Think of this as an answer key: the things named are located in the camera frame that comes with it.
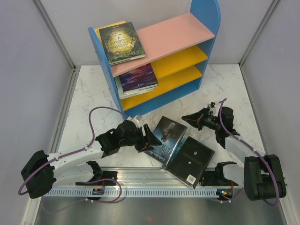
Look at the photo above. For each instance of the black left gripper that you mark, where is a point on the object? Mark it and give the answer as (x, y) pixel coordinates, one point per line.
(147, 142)

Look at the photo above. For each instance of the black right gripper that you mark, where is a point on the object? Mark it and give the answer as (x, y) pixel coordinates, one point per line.
(196, 119)

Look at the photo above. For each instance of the dark blue Wuthering Heights book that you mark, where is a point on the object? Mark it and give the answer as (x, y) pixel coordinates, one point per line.
(169, 133)

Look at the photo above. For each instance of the black book with barcode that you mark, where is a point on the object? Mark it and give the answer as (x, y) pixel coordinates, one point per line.
(190, 162)

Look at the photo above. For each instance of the grey Great Gatsby book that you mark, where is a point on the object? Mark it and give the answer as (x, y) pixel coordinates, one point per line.
(122, 94)

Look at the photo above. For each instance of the purple Robinson Crusoe book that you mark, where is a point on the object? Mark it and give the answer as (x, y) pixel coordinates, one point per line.
(137, 79)

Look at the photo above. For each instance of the green Alice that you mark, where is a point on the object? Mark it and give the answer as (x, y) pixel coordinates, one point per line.
(121, 43)

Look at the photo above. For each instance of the yellow book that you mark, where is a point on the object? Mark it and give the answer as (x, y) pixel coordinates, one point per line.
(113, 24)

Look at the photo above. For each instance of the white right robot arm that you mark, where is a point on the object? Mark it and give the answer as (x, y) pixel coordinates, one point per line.
(262, 176)

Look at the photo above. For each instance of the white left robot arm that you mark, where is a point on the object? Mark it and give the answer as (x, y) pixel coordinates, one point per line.
(110, 143)

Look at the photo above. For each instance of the blue pink yellow bookshelf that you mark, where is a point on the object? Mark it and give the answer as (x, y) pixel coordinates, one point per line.
(178, 50)

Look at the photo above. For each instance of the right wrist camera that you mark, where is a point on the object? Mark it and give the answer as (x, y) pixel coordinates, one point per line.
(212, 106)

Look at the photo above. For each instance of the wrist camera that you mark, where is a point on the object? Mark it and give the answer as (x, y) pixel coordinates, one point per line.
(137, 121)
(212, 106)

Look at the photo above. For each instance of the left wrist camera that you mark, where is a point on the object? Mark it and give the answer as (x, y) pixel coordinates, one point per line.
(137, 121)

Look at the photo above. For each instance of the aluminium mounting rail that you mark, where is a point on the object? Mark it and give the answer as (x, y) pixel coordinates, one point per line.
(150, 175)

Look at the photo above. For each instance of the white slotted cable duct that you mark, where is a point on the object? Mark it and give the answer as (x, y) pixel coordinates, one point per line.
(133, 192)

